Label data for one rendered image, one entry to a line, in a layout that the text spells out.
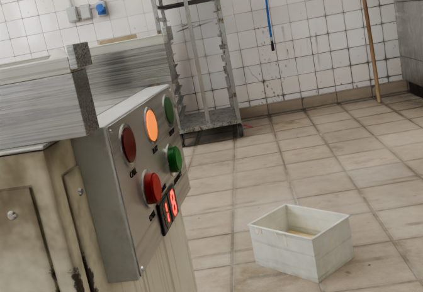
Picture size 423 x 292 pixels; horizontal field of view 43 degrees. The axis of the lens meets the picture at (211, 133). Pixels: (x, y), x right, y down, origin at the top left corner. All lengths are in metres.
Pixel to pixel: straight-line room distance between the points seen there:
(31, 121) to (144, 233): 0.15
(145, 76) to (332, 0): 4.11
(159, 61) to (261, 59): 4.03
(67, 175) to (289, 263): 1.55
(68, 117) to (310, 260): 1.51
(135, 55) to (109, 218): 0.28
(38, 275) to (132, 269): 0.08
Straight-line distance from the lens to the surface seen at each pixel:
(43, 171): 0.42
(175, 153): 0.61
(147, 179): 0.52
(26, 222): 0.44
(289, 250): 1.91
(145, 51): 0.69
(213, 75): 4.71
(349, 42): 4.78
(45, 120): 0.42
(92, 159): 0.46
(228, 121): 4.01
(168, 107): 0.63
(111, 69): 0.71
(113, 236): 0.48
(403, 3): 4.55
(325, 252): 1.89
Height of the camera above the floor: 0.91
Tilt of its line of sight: 12 degrees down
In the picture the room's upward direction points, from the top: 11 degrees counter-clockwise
